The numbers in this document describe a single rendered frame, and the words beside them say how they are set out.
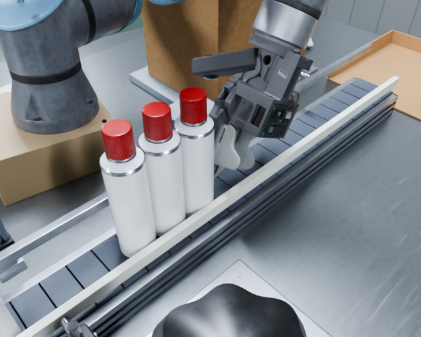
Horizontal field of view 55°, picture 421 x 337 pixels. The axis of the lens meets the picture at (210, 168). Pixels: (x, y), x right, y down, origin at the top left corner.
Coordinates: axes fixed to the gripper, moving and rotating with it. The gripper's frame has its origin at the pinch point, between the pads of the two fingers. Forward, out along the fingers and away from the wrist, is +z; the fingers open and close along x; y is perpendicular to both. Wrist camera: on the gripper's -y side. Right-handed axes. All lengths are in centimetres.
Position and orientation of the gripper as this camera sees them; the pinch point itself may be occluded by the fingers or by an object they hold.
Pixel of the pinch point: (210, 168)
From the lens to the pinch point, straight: 60.9
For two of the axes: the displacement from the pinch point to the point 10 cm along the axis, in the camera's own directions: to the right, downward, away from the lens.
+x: 6.3, -0.3, 7.8
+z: -3.6, 8.7, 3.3
